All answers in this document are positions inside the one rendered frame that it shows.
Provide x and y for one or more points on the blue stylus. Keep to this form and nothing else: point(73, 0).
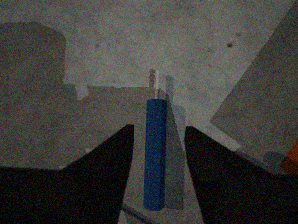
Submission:
point(155, 151)

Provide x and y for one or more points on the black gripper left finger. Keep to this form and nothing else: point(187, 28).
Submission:
point(88, 191)

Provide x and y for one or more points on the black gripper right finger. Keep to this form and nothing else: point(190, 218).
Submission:
point(232, 190)

